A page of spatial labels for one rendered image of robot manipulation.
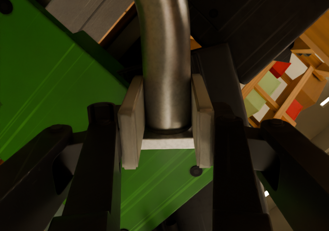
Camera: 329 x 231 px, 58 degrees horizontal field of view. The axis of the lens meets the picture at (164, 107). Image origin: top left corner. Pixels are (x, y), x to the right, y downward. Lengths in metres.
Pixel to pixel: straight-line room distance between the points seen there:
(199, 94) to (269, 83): 3.68
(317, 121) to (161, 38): 9.59
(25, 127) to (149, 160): 0.10
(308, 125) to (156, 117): 9.55
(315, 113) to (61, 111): 9.51
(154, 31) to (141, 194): 0.14
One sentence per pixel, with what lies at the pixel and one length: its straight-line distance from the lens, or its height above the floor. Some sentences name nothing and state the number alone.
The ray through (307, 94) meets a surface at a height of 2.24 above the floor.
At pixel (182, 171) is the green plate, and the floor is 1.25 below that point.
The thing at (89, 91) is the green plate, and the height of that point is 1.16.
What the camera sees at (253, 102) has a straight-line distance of 3.53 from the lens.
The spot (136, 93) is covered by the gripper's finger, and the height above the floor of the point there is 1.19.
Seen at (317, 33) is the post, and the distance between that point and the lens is 1.00.
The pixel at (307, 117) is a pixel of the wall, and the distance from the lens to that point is 9.65.
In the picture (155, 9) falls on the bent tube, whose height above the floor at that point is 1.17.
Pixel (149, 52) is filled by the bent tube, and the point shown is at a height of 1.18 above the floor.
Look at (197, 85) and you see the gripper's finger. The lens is 0.17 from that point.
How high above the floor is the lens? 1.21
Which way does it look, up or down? 2 degrees down
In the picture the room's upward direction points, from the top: 136 degrees clockwise
